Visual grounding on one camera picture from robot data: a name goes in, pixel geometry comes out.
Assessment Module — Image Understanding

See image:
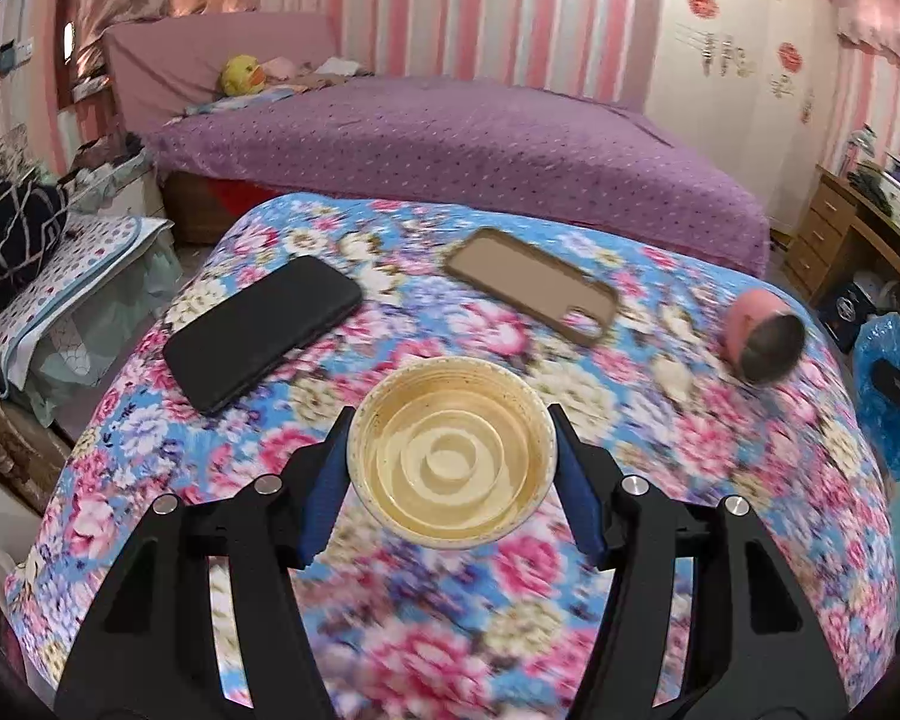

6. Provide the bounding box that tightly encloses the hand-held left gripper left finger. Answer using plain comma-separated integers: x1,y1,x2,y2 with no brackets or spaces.
54,406,357,720

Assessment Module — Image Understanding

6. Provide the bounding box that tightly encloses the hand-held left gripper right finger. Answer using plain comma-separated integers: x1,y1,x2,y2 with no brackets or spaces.
546,403,848,720

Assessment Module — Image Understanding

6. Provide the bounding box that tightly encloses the blue plastic bag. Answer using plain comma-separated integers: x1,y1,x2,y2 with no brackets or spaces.
851,313,900,482

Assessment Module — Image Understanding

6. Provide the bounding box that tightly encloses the black printed box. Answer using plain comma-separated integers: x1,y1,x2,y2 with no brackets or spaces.
825,289,867,350

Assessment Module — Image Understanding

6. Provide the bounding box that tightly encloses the white small fan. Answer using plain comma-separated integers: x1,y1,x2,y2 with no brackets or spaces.
851,274,900,316

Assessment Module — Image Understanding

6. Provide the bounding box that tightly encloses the floral tablecloth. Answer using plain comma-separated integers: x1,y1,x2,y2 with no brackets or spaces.
4,193,900,720

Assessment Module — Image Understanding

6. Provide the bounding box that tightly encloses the pink steel-lined mug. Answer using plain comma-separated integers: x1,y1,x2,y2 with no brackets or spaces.
724,289,807,385

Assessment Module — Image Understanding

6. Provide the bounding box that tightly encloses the wooden desk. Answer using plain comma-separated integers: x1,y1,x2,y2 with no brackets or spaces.
784,165,900,331

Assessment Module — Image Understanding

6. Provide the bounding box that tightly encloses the black smartphone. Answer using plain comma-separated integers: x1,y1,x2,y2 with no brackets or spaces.
163,255,365,415

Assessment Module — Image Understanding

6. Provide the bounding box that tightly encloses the brown phone case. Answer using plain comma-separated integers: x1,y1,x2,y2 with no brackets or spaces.
444,227,620,348

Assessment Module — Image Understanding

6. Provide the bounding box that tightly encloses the desk lamp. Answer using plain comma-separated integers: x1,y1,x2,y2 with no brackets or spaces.
844,127,878,173

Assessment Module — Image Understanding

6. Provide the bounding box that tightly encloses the white wardrobe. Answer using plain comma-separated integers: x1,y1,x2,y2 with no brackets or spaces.
645,0,848,230

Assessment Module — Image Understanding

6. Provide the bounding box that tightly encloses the polka dot covered stool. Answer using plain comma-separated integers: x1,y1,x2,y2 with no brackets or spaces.
0,214,185,428

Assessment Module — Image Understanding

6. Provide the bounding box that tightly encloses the purple dotted bed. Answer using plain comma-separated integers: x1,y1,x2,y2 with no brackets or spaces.
142,75,772,278

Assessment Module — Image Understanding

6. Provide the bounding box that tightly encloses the black white patterned bag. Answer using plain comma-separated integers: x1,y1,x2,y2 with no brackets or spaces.
0,169,72,312

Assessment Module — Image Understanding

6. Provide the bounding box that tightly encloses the yellow duck plush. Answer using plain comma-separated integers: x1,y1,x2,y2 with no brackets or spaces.
221,55,262,97

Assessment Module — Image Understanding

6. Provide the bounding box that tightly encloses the pink padded headboard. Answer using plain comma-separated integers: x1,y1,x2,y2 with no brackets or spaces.
103,13,342,121

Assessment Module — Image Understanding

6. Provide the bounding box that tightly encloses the pink window curtain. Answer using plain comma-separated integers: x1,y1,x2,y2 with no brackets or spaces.
67,0,263,80

